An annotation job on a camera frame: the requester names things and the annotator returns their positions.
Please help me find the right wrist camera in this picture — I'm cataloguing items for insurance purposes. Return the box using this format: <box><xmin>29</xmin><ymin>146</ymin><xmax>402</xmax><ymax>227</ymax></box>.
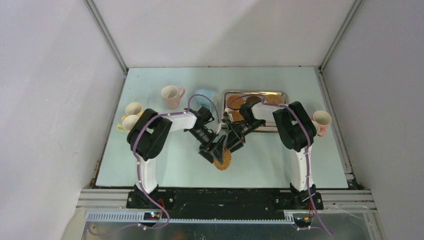
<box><xmin>221</xmin><ymin>108</ymin><xmax>233</xmax><ymax>123</ymax></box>

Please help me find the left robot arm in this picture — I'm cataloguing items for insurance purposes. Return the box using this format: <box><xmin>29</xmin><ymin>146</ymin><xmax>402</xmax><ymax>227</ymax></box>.
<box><xmin>127</xmin><ymin>107</ymin><xmax>231</xmax><ymax>208</ymax></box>

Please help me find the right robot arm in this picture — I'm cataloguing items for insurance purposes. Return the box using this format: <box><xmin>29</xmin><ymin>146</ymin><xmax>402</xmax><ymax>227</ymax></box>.
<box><xmin>222</xmin><ymin>100</ymin><xmax>317</xmax><ymax>209</ymax></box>

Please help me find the yellow-green mug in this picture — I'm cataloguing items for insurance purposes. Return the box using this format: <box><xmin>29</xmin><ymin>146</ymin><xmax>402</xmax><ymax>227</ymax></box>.
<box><xmin>116</xmin><ymin>114</ymin><xmax>140</xmax><ymax>132</ymax></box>

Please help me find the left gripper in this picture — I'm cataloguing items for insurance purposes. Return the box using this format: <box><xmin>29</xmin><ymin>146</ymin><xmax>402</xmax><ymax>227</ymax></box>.
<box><xmin>187</xmin><ymin>126</ymin><xmax>226</xmax><ymax>164</ymax></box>

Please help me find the dark wood coaster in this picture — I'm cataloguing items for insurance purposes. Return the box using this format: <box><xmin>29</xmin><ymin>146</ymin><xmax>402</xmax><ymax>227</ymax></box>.
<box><xmin>245</xmin><ymin>95</ymin><xmax>262</xmax><ymax>104</ymax></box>

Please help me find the yellow mug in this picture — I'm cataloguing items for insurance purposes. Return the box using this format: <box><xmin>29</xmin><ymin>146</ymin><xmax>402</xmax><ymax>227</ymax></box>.
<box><xmin>121</xmin><ymin>102</ymin><xmax>145</xmax><ymax>121</ymax></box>

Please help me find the purple cable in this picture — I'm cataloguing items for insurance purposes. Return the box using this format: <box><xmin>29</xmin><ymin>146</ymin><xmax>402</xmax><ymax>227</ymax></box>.
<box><xmin>226</xmin><ymin>94</ymin><xmax>334</xmax><ymax>236</ymax></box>
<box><xmin>86</xmin><ymin>94</ymin><xmax>221</xmax><ymax>237</ymax></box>

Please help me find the green cup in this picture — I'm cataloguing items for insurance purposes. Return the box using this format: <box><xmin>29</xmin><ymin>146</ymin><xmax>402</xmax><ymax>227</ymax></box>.
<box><xmin>312</xmin><ymin>120</ymin><xmax>321</xmax><ymax>136</ymax></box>

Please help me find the blue mug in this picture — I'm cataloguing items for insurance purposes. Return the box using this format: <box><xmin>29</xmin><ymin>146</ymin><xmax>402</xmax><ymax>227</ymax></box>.
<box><xmin>194</xmin><ymin>89</ymin><xmax>219</xmax><ymax>110</ymax></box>

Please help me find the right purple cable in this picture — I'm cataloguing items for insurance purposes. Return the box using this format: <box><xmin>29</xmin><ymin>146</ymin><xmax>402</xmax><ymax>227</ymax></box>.
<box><xmin>226</xmin><ymin>94</ymin><xmax>334</xmax><ymax>236</ymax></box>

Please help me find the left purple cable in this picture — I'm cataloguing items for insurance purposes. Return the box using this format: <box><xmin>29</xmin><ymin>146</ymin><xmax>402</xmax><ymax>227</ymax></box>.
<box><xmin>86</xmin><ymin>94</ymin><xmax>221</xmax><ymax>237</ymax></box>

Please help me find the pink cup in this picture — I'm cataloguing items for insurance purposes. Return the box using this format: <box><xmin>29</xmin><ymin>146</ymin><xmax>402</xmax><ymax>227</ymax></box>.
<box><xmin>312</xmin><ymin>110</ymin><xmax>333</xmax><ymax>137</ymax></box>
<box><xmin>161</xmin><ymin>85</ymin><xmax>186</xmax><ymax>110</ymax></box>

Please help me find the metal tray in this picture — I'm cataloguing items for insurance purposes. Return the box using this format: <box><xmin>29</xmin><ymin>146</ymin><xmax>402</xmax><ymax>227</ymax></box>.
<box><xmin>220</xmin><ymin>89</ymin><xmax>289</xmax><ymax>133</ymax></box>

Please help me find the light wood coaster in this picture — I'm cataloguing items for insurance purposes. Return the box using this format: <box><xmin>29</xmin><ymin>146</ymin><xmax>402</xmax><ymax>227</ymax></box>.
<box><xmin>228</xmin><ymin>110</ymin><xmax>244</xmax><ymax>123</ymax></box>
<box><xmin>226</xmin><ymin>95</ymin><xmax>245</xmax><ymax>111</ymax></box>

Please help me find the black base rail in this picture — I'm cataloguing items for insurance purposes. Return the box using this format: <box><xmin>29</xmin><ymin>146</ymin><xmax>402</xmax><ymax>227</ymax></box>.
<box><xmin>126</xmin><ymin>187</ymin><xmax>324</xmax><ymax>221</ymax></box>

